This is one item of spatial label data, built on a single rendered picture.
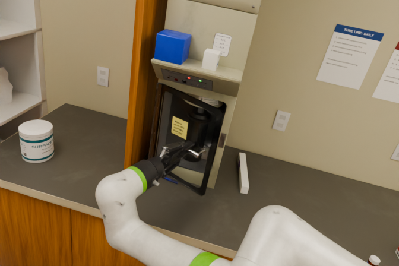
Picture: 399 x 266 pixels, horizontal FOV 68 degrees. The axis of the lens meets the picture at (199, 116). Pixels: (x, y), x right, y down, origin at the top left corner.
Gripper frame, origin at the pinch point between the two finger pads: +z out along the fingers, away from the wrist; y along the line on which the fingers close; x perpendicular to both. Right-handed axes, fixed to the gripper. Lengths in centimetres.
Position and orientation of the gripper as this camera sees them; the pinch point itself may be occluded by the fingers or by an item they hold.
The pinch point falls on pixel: (186, 148)
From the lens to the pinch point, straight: 114.0
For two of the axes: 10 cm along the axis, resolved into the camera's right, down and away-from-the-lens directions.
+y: 1.7, -8.8, -4.5
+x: -8.1, -3.8, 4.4
